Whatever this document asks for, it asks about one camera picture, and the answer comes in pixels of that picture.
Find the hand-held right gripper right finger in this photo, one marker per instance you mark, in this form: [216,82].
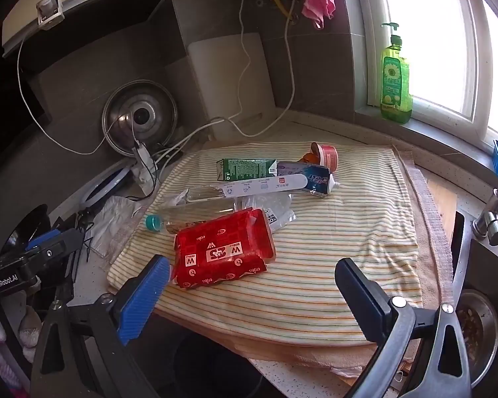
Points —
[357,294]

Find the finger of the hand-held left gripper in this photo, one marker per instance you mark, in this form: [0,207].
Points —
[41,240]
[64,243]

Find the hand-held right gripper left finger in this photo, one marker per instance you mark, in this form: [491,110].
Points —
[145,294]

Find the clear plastic bottle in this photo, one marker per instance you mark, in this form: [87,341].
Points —
[170,217]

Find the red snack packet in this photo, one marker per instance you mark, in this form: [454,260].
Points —
[220,248]

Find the toothpaste tube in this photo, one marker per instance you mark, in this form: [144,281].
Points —
[311,178]

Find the red plastic cup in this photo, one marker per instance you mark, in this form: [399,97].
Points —
[328,155]

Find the white toothbrush package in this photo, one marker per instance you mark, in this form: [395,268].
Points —
[265,184]

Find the small orange wrapper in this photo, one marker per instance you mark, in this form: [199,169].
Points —
[310,158]

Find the green carton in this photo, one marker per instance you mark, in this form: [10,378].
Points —
[245,168]

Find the person's left hand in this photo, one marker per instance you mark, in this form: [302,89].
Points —
[30,329]

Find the black wok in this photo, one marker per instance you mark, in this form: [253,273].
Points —
[25,226]

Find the white plastic bag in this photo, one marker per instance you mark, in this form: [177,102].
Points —
[114,215]

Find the striped cloth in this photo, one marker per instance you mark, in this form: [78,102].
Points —
[336,224]

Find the steel sink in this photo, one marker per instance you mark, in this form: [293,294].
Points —
[460,265]

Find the white power strip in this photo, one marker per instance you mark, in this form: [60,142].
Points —
[143,166]

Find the wooden board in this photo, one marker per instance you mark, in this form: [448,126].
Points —
[442,203]

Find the sink strainer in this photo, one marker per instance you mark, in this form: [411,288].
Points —
[477,331]

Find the steel pot lid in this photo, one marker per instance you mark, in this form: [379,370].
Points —
[124,112]

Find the steel faucet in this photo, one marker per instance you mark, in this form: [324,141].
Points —
[487,219]

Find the green dish soap bottle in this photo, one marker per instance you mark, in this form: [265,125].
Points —
[396,87]

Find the white cutting board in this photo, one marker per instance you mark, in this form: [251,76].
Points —
[232,83]

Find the pink cloth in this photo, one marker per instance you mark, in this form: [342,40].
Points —
[319,2]

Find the white clip-on camera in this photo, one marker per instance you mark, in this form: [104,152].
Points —
[49,10]

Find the white window frame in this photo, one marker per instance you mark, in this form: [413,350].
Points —
[367,49]

